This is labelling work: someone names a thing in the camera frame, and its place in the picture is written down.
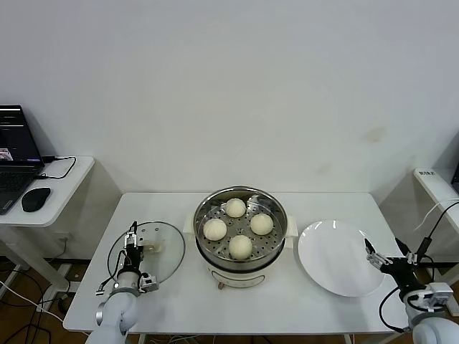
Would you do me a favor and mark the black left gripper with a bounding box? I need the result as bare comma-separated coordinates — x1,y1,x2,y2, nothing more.
121,221,144,273

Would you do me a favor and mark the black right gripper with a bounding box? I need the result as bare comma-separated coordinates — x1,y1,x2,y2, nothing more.
364,236,419,287

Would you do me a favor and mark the round glass pot lid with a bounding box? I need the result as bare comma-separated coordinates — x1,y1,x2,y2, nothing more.
107,221,186,290

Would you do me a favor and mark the white steamed baozi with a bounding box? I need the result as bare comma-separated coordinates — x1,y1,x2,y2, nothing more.
224,197,247,219
202,218,228,242
228,234,253,260
250,213,274,236

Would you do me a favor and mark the stainless steel steamer basket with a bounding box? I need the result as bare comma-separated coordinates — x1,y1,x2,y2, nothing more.
182,185,299,268

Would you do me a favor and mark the white side table with label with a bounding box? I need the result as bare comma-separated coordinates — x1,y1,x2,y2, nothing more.
379,166,459,252

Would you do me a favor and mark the round white plate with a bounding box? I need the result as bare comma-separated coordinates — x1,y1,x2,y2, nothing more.
297,219,387,297

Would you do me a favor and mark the white side table with laptop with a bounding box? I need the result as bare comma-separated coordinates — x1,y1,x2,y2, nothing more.
0,155,123,298

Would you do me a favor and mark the black computer mouse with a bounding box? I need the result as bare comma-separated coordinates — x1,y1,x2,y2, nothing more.
20,186,52,213

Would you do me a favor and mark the cream electric cooker base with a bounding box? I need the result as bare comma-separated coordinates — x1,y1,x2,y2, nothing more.
195,236,288,290

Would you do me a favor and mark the black open laptop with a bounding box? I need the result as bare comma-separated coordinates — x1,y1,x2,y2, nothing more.
0,104,46,216

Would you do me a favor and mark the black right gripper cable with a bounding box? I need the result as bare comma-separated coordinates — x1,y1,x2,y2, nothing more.
415,201,459,265

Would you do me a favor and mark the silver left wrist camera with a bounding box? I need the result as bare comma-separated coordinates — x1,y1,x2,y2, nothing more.
138,273,159,294

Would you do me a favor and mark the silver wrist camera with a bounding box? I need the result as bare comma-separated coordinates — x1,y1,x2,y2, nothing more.
138,273,159,294
428,282,455,312

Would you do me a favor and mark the black right camera cable loop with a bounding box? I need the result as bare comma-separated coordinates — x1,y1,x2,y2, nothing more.
379,288,413,333

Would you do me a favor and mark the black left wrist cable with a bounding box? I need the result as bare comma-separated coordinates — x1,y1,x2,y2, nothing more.
95,249,126,297

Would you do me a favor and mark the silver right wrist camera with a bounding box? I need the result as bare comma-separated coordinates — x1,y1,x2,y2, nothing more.
428,282,455,312

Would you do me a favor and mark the thin white cable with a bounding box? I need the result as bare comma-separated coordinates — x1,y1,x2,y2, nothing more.
415,198,459,231

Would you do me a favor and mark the white floor cable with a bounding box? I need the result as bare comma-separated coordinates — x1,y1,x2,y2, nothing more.
0,279,67,322

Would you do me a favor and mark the black laptop cable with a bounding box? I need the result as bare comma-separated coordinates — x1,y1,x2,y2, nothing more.
35,155,77,180

